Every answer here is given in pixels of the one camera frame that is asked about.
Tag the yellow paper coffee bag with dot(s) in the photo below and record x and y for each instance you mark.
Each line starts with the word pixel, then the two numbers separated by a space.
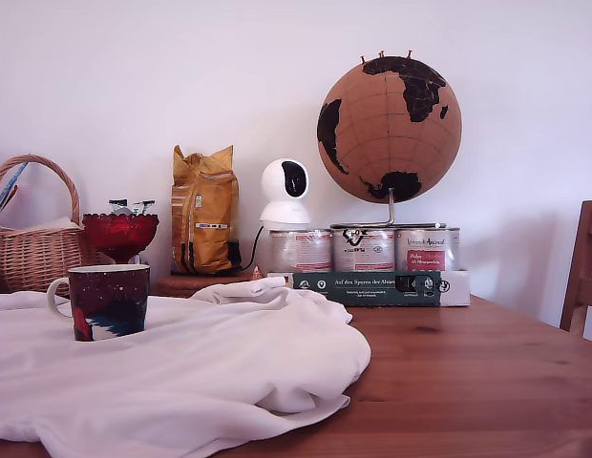
pixel 203 219

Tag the dark red printed coffee mug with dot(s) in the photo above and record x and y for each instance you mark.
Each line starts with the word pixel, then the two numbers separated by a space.
pixel 110 300

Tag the tin can with red label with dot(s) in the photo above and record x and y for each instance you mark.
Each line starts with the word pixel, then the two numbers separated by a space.
pixel 301 250

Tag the small red triangular packet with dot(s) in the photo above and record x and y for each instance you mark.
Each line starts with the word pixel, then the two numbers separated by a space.
pixel 256 274

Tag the tin can with black logo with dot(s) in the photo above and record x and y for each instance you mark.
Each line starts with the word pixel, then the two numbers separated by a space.
pixel 364 250

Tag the green and white cardboard tray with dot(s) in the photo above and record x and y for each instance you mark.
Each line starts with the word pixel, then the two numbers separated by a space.
pixel 372 288

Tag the round woven cork trivet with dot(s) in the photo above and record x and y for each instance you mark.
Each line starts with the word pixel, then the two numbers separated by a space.
pixel 186 285

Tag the tin can with script label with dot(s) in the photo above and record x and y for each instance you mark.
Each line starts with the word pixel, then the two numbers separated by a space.
pixel 427 248

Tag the cork globe on metal stand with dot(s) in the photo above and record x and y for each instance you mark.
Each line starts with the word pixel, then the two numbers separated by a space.
pixel 386 129

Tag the sachets in red bowl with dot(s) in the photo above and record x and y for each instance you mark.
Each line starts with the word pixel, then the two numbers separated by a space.
pixel 133 207

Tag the red glass footed bowl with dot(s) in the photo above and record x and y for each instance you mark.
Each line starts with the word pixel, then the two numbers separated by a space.
pixel 120 234

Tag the white cloth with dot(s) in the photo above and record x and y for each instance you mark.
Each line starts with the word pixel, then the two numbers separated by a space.
pixel 181 372

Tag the papers in wicker basket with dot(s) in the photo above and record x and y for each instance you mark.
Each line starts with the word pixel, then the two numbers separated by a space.
pixel 9 193

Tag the wooden chair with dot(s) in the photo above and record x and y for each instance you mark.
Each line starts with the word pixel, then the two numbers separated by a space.
pixel 582 276

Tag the white dome security camera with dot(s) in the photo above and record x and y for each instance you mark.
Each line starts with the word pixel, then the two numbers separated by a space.
pixel 286 191

